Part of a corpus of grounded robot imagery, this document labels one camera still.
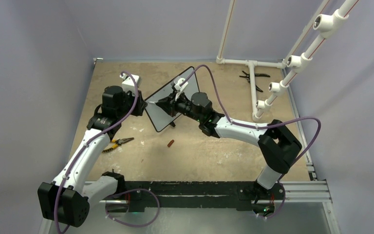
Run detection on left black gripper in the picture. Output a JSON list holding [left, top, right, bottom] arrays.
[[117, 88, 147, 119]]

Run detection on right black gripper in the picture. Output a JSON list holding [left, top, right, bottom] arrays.
[[157, 90, 203, 123]]

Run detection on small black-framed whiteboard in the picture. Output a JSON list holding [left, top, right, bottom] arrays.
[[145, 66, 194, 132]]

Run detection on red marker cap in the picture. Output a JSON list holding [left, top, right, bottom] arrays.
[[167, 139, 175, 147]]

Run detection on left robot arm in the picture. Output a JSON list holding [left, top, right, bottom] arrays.
[[37, 86, 147, 227]]

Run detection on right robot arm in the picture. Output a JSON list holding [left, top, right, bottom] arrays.
[[153, 92, 302, 198]]

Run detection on black pliers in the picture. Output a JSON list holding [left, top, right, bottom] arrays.
[[239, 70, 271, 93]]

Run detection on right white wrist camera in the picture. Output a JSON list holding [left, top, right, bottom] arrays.
[[173, 78, 188, 101]]

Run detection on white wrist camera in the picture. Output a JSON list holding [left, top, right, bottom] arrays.
[[173, 78, 188, 101], [120, 74, 142, 96]]

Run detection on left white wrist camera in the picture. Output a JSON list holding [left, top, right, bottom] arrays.
[[120, 74, 142, 96]]

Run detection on yellow-handled pliers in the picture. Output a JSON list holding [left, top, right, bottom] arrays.
[[102, 137, 134, 153]]

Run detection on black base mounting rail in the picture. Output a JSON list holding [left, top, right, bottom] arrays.
[[119, 181, 285, 213]]

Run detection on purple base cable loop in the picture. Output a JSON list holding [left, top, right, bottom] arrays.
[[105, 189, 160, 228]]

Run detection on aluminium extrusion frame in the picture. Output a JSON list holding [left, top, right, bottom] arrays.
[[39, 180, 331, 234]]

